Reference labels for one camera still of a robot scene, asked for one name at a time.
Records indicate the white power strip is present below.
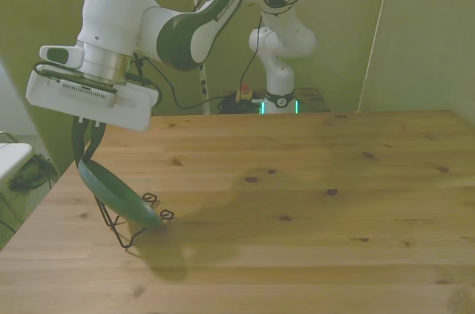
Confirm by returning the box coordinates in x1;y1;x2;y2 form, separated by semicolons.
199;63;209;114

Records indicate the yellow emergency stop button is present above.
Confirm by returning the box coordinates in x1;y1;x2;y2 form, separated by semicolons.
235;83;253;103

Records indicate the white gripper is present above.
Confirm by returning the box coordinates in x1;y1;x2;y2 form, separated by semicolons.
55;85;160;162

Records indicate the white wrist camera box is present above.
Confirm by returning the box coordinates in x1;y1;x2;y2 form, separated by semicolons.
25;63;118;110

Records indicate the thin white cord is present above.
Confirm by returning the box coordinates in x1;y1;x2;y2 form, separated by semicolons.
355;0;394;114

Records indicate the black cable bracket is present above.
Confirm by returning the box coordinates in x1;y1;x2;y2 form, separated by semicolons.
129;53;145;77

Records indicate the black wire plate stand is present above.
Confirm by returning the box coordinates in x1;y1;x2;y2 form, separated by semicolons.
94;192;176;249

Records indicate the green plate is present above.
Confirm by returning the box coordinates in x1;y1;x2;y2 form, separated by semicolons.
76;157;166;229

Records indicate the black cable bundle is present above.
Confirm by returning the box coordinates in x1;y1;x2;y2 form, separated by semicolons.
217;93;266;115

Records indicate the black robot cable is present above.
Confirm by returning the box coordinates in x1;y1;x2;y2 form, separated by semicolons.
94;0;300;111

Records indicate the dark bundle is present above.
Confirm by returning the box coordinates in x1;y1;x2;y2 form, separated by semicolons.
9;154;59;192

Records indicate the white metal-framed furniture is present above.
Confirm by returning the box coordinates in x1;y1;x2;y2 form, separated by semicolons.
0;130;34;181

